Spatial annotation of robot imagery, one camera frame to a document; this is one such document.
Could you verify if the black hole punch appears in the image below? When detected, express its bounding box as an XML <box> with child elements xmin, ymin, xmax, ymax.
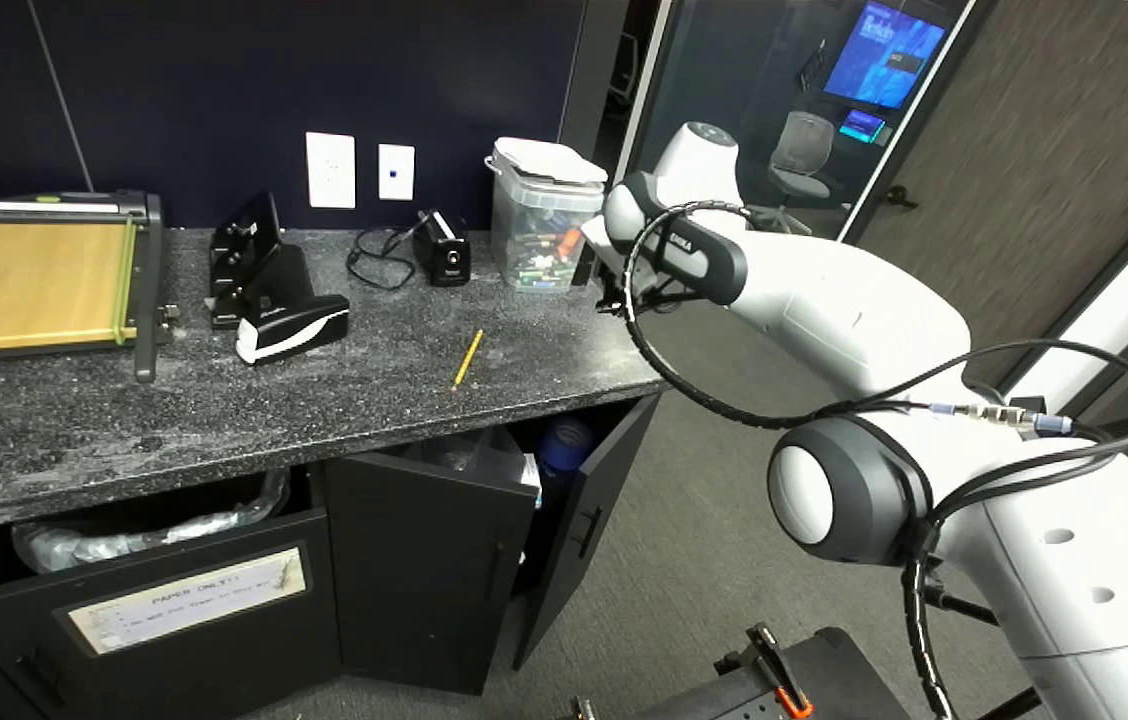
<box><xmin>204</xmin><ymin>193</ymin><xmax>280</xmax><ymax>330</ymax></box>

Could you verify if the white wall outlet plate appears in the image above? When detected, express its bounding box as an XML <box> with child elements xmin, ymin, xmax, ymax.
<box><xmin>304</xmin><ymin>132</ymin><xmax>356</xmax><ymax>212</ymax></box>

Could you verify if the black clamp with orange handle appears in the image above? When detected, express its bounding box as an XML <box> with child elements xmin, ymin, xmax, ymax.
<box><xmin>716</xmin><ymin>623</ymin><xmax>815</xmax><ymax>720</ymax></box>

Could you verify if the black cabinet door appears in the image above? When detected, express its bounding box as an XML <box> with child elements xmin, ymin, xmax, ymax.
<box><xmin>517</xmin><ymin>397</ymin><xmax>659</xmax><ymax>667</ymax></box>
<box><xmin>314</xmin><ymin>454</ymin><xmax>532</xmax><ymax>695</ymax></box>

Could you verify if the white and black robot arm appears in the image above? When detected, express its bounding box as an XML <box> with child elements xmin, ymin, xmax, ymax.
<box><xmin>601</xmin><ymin>119</ymin><xmax>1128</xmax><ymax>720</ymax></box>

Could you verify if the black cabinet door left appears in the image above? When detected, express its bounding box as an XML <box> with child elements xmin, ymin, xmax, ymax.
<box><xmin>314</xmin><ymin>454</ymin><xmax>532</xmax><ymax>695</ymax></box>

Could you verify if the blue lit monitor screen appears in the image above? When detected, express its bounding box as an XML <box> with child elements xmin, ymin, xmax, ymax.
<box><xmin>824</xmin><ymin>0</ymin><xmax>949</xmax><ymax>108</ymax></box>

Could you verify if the black drawer with white label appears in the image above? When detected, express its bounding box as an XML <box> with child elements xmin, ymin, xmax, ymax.
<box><xmin>0</xmin><ymin>512</ymin><xmax>342</xmax><ymax>720</ymax></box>

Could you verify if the black electric pencil sharpener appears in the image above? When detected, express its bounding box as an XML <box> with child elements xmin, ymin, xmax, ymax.
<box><xmin>413</xmin><ymin>212</ymin><xmax>474</xmax><ymax>287</ymax></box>

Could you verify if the wooden paper cutter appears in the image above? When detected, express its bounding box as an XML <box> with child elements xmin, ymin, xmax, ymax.
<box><xmin>0</xmin><ymin>193</ymin><xmax>164</xmax><ymax>379</ymax></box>

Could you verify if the grey office chair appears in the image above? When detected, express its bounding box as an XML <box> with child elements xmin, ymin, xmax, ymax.
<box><xmin>767</xmin><ymin>112</ymin><xmax>833</xmax><ymax>200</ymax></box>

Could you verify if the black cabinet door right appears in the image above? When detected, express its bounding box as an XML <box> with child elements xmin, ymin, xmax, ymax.
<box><xmin>517</xmin><ymin>397</ymin><xmax>659</xmax><ymax>667</ymax></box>

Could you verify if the black power cable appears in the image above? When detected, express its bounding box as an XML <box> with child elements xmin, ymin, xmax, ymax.
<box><xmin>346</xmin><ymin>218</ymin><xmax>429</xmax><ymax>294</ymax></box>

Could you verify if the black and white stapler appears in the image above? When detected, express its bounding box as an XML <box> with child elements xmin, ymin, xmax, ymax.
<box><xmin>236</xmin><ymin>242</ymin><xmax>350</xmax><ymax>363</ymax></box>

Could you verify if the white wall switch plate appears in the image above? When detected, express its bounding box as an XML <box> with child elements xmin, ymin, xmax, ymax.
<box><xmin>377</xmin><ymin>143</ymin><xmax>418</xmax><ymax>202</ymax></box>

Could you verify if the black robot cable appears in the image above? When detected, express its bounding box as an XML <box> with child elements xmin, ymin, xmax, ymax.
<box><xmin>618</xmin><ymin>195</ymin><xmax>1128</xmax><ymax>720</ymax></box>

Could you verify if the clear trash bag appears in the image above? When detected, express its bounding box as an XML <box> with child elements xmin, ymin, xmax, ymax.
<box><xmin>11</xmin><ymin>472</ymin><xmax>293</xmax><ymax>576</ymax></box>

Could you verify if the clear plastic container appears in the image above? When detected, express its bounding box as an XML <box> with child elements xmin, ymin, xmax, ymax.
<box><xmin>486</xmin><ymin>135</ymin><xmax>610</xmax><ymax>291</ymax></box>

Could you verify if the yellow pencil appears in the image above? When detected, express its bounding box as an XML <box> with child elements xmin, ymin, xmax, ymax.
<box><xmin>448</xmin><ymin>328</ymin><xmax>490</xmax><ymax>391</ymax></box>

